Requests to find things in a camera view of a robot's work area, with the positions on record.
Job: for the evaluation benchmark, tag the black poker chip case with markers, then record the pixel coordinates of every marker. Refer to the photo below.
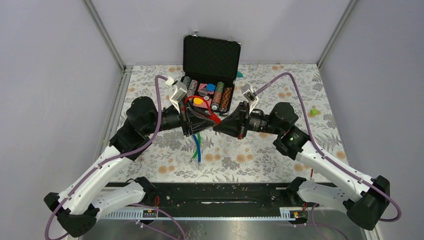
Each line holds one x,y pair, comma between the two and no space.
208,60

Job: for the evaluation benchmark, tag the green cube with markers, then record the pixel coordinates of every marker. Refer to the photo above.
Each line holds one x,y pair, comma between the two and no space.
313,112

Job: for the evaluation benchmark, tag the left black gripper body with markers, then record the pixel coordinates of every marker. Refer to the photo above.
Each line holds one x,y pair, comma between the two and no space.
186,121

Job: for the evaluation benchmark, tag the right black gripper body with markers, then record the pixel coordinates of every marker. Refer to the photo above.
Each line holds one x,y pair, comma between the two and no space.
245,126

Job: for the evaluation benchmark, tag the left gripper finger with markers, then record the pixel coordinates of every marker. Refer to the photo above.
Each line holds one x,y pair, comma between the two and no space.
195,111
198,125

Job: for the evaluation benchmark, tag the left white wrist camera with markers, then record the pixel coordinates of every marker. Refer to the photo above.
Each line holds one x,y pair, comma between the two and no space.
177,92

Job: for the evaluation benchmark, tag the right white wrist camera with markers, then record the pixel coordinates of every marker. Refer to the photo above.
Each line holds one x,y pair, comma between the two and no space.
249,93

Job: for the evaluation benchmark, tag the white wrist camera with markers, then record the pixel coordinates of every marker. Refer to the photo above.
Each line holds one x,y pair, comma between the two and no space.
249,93
177,92

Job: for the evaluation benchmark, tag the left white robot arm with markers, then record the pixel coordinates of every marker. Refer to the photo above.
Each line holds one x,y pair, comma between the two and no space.
79,207

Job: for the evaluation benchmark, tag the blue round chip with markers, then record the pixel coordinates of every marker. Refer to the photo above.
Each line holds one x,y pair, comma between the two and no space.
210,87

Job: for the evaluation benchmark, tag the yellow round chip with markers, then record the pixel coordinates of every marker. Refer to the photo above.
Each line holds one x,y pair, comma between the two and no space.
197,101

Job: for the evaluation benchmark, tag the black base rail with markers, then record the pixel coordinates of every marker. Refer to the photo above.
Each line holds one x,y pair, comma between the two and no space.
222,200

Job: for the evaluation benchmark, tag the red cable padlock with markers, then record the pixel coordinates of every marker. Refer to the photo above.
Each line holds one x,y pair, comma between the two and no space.
205,104

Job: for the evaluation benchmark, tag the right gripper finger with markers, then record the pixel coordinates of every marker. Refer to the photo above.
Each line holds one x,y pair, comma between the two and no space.
230,128
237,116

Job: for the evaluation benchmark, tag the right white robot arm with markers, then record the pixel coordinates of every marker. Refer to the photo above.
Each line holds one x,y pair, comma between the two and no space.
361,197

